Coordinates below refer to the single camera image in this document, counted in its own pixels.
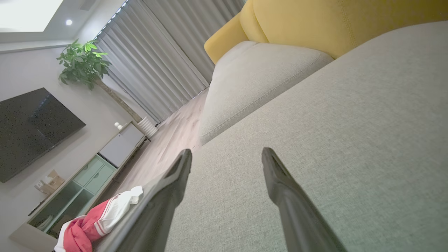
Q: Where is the large bright ceiling light panel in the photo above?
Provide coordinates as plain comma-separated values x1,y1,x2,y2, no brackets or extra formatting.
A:
0,0,64,33

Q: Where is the brown cardboard box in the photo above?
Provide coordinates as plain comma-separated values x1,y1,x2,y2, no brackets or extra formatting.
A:
34,170,65,196

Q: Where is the green potted tree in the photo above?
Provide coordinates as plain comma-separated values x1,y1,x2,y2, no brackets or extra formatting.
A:
57,39,144,123

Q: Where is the white ribbed plant pot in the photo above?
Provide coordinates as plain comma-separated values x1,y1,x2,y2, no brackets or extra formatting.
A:
138,117,159,138

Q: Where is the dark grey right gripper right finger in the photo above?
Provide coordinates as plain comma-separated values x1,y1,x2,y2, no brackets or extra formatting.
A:
261,147,348,252

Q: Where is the narrow yellow sofa backrest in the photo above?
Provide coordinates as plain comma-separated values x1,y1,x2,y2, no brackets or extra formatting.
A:
239,0,270,44

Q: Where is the grey pleated curtain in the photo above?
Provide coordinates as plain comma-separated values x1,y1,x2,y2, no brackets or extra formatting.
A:
94,0,245,123

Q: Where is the yellow sofa armrest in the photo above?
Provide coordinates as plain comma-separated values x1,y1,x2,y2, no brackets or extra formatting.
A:
204,13,250,64

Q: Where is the grey and green TV cabinet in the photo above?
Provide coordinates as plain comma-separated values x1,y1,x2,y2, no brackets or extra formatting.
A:
9,121,152,252

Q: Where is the red and white striped shirt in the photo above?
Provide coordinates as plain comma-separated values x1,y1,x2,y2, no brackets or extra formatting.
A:
54,185,144,252

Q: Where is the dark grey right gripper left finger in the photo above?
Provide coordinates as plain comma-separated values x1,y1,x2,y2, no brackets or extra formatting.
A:
115,149,193,252

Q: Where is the black flat television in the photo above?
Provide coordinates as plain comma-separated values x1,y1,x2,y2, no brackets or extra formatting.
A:
0,87,86,183

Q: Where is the wide yellow sofa backrest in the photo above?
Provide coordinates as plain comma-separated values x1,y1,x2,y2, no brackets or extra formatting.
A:
253,0,448,59

